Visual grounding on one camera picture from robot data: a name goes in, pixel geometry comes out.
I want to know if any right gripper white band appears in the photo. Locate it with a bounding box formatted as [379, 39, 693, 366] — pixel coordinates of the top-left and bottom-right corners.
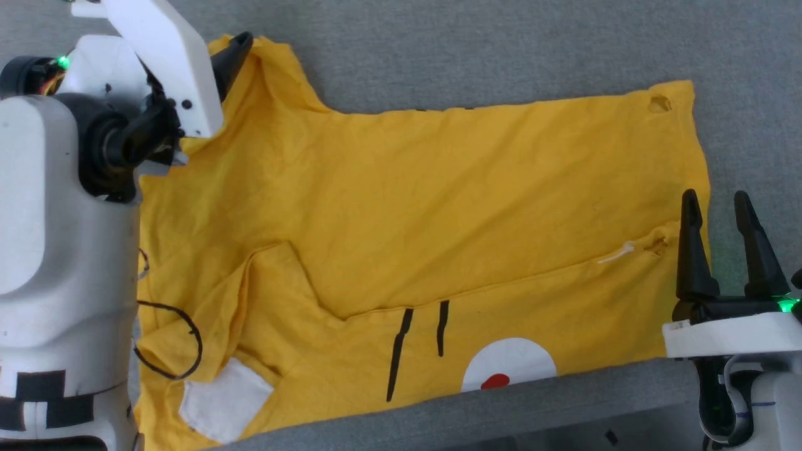
[662, 189, 802, 447]

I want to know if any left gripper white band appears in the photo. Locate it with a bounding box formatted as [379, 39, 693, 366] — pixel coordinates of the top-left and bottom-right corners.
[56, 0, 255, 139]

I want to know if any yellow printed t-shirt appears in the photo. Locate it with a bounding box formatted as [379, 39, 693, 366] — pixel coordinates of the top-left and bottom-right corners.
[128, 34, 712, 451]

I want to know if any grey fabric sofa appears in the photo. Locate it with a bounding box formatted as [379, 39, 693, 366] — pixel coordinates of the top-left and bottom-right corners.
[0, 0, 802, 451]

